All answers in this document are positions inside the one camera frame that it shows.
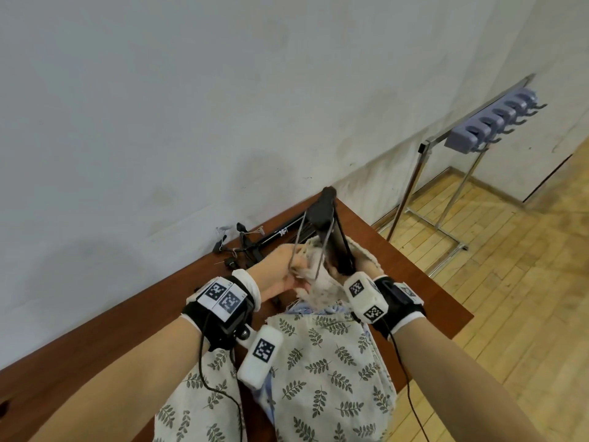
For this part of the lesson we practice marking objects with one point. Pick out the person's right hand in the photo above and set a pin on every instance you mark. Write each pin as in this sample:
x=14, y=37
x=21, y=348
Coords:
x=368, y=267

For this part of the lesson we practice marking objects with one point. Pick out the person's left hand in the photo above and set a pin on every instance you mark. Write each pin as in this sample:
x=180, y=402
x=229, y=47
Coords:
x=276, y=271

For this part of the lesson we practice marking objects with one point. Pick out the metal clothes rack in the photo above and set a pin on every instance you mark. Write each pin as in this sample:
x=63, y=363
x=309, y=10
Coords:
x=409, y=193

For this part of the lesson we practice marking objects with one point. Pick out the person's left forearm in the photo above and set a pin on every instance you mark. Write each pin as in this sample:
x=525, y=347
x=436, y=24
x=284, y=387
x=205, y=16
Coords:
x=115, y=386

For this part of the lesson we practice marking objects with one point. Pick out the person's right forearm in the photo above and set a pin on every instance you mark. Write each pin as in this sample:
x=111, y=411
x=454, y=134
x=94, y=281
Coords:
x=451, y=386

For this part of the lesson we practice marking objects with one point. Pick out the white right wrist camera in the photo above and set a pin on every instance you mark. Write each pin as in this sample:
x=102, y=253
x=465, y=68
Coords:
x=366, y=299

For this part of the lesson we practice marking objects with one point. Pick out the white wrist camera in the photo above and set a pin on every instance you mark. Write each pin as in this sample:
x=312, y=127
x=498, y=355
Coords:
x=366, y=299
x=262, y=356

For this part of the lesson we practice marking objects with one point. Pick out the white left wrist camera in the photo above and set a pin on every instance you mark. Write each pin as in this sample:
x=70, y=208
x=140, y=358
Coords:
x=262, y=356

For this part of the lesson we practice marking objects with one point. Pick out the purple hook rail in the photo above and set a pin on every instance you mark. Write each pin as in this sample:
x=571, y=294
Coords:
x=465, y=142

